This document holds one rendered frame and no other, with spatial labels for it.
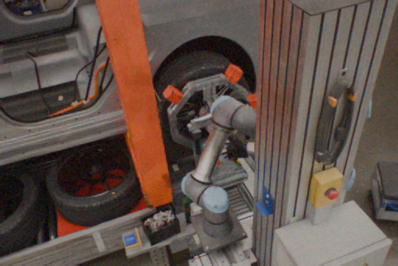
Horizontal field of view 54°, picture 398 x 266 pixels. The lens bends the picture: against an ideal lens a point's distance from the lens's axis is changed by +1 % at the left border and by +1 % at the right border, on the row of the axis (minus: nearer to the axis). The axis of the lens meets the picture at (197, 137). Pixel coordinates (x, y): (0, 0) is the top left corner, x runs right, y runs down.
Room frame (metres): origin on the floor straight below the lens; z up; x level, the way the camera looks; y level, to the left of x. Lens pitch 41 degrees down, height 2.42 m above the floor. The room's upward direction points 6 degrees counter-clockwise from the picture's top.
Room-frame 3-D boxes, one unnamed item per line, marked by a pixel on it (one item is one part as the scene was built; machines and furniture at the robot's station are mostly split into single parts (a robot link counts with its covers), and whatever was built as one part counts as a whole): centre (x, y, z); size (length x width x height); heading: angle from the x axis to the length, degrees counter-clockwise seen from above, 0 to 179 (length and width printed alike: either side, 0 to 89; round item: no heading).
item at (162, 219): (1.44, 0.28, 0.51); 0.20 x 0.14 x 0.13; 114
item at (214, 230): (1.17, -0.06, 0.87); 0.15 x 0.15 x 0.10
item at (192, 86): (2.04, -0.09, 0.85); 0.54 x 0.07 x 0.54; 107
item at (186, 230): (1.43, 0.30, 0.44); 0.43 x 0.17 x 0.03; 107
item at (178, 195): (1.98, 0.18, 0.26); 0.42 x 0.18 x 0.35; 17
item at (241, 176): (2.21, -0.08, 0.13); 0.50 x 0.36 x 0.10; 107
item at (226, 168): (2.20, -0.04, 0.32); 0.40 x 0.30 x 0.28; 107
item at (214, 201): (1.18, -0.05, 0.98); 0.13 x 0.12 x 0.14; 38
